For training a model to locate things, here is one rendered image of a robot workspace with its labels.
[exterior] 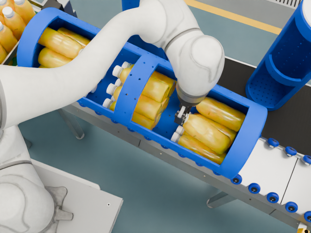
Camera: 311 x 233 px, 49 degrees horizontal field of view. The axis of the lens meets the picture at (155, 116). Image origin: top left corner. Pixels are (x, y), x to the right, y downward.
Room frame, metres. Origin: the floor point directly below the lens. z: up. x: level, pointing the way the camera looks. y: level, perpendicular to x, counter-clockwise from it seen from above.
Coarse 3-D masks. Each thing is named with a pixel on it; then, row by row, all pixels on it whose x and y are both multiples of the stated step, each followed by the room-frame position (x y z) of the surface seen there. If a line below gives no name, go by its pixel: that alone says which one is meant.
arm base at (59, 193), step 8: (56, 192) 0.11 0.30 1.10; (64, 192) 0.11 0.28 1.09; (56, 200) 0.08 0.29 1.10; (56, 208) 0.05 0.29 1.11; (56, 216) 0.03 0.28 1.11; (64, 216) 0.03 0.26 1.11; (72, 216) 0.04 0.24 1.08; (48, 224) 0.00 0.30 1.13; (56, 224) 0.01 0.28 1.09; (40, 232) -0.02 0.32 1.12; (48, 232) -0.02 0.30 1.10; (56, 232) -0.02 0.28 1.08
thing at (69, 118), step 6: (60, 108) 0.57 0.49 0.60; (60, 114) 0.59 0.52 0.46; (66, 114) 0.58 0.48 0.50; (72, 114) 0.61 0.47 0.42; (66, 120) 0.58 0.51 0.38; (72, 120) 0.59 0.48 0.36; (72, 126) 0.57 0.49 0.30; (78, 126) 0.60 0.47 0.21; (78, 132) 0.58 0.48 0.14; (78, 138) 0.58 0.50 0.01
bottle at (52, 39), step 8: (48, 32) 0.65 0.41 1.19; (56, 32) 0.66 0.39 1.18; (40, 40) 0.63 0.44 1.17; (48, 40) 0.62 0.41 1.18; (56, 40) 0.62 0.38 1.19; (64, 40) 0.63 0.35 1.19; (72, 40) 0.63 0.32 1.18; (56, 48) 0.60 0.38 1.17; (64, 48) 0.60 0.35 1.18; (72, 48) 0.60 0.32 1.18; (80, 48) 0.61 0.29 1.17; (72, 56) 0.58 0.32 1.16
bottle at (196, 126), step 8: (192, 120) 0.37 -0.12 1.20; (200, 120) 0.38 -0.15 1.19; (184, 128) 0.35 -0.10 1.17; (192, 128) 0.35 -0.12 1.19; (200, 128) 0.35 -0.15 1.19; (208, 128) 0.36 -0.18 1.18; (216, 128) 0.37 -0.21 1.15; (192, 136) 0.33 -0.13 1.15; (200, 136) 0.33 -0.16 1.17; (208, 136) 0.33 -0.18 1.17; (216, 136) 0.34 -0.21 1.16; (224, 136) 0.34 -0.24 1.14; (208, 144) 0.31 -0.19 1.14; (216, 144) 0.31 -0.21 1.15; (224, 144) 0.32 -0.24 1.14; (216, 152) 0.30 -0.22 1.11
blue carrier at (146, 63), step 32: (32, 32) 0.62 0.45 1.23; (96, 32) 0.66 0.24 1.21; (32, 64) 0.58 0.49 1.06; (160, 64) 0.56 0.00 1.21; (96, 96) 0.51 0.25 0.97; (128, 96) 0.43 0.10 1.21; (224, 96) 0.47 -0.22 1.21; (160, 128) 0.41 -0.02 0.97; (256, 128) 0.36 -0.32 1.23; (224, 160) 0.26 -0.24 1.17
